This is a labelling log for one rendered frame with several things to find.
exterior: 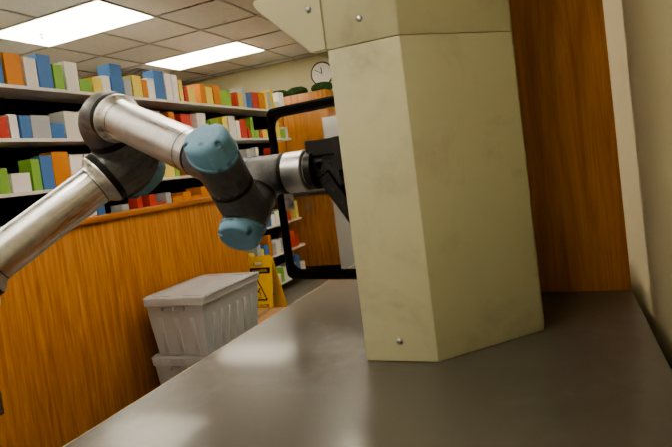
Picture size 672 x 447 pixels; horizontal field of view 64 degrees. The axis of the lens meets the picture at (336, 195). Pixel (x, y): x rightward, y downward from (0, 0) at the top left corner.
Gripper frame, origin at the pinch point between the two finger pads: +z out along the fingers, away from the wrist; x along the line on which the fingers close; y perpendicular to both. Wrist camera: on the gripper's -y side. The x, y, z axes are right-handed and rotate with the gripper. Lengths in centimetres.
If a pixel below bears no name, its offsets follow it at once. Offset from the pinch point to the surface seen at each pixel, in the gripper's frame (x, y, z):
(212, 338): 147, -80, -159
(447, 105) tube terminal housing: -8.5, 8.8, 7.0
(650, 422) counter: -27.8, -28.0, 27.0
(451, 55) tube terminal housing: -7.3, 15.9, 8.2
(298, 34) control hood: -13.2, 22.5, -12.9
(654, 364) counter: -12.3, -28.0, 29.6
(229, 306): 164, -68, -158
